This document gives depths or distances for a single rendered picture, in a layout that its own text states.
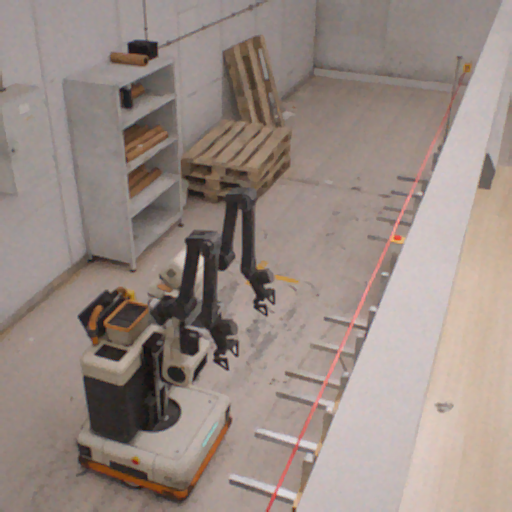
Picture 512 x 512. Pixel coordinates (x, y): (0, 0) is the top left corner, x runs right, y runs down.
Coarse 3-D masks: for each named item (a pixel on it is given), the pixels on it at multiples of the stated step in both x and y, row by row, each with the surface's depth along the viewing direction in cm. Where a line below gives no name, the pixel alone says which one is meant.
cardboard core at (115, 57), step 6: (114, 54) 502; (120, 54) 501; (126, 54) 500; (132, 54) 499; (114, 60) 504; (120, 60) 502; (126, 60) 500; (132, 60) 498; (138, 60) 496; (144, 60) 502
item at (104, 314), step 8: (104, 296) 339; (120, 296) 343; (128, 296) 343; (96, 304) 333; (112, 304) 340; (120, 304) 344; (80, 312) 324; (88, 312) 327; (104, 312) 333; (112, 312) 341; (80, 320) 324; (88, 320) 326; (104, 320) 335; (88, 328) 319; (96, 328) 319; (104, 328) 334; (88, 336) 320
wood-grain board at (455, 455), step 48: (480, 192) 466; (480, 240) 405; (480, 288) 358; (480, 336) 321; (432, 384) 290; (480, 384) 291; (432, 432) 265; (480, 432) 266; (432, 480) 244; (480, 480) 245
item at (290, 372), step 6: (288, 372) 302; (294, 372) 302; (300, 372) 302; (306, 372) 302; (300, 378) 301; (306, 378) 300; (312, 378) 299; (318, 378) 298; (324, 378) 298; (330, 384) 296; (336, 384) 295
